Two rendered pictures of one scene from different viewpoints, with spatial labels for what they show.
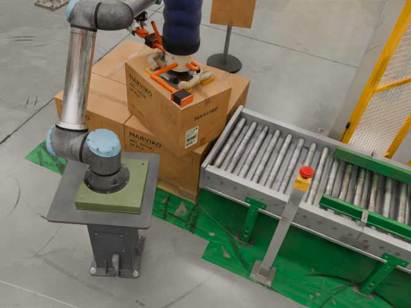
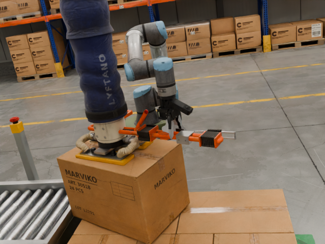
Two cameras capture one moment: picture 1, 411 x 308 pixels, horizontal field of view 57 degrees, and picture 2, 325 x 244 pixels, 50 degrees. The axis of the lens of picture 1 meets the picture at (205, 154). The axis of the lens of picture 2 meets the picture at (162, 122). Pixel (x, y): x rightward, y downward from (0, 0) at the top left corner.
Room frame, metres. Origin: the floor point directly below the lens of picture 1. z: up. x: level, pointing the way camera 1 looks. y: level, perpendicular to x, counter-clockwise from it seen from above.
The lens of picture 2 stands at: (3.82, 0.34, 1.75)
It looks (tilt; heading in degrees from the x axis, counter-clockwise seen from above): 20 degrees down; 174
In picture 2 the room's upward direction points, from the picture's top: 9 degrees counter-clockwise
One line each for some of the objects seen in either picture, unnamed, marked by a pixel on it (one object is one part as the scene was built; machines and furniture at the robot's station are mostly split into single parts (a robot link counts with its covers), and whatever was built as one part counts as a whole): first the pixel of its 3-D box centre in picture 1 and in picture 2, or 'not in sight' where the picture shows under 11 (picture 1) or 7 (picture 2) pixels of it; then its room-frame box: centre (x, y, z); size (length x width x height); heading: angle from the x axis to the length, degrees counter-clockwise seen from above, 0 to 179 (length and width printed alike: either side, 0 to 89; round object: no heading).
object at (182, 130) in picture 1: (175, 99); (124, 180); (2.01, 0.25, 0.76); 0.60 x 0.40 x 0.40; 46
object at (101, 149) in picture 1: (103, 150); (144, 98); (1.23, 0.49, 1.00); 0.17 x 0.15 x 0.18; 84
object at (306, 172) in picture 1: (306, 173); (14, 120); (1.24, -0.49, 1.02); 0.07 x 0.07 x 0.04
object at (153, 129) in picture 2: (153, 40); (148, 132); (2.16, 0.42, 1.08); 0.10 x 0.08 x 0.06; 140
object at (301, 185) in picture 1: (280, 231); (34, 181); (1.24, -0.49, 0.50); 0.07 x 0.07 x 1.00; 71
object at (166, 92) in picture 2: not in sight; (166, 90); (2.25, 0.54, 1.31); 0.10 x 0.09 x 0.05; 140
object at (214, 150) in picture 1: (223, 136); (72, 208); (1.90, -0.11, 0.58); 0.70 x 0.03 x 0.06; 161
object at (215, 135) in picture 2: not in sight; (210, 139); (2.39, 0.69, 1.08); 0.08 x 0.07 x 0.05; 50
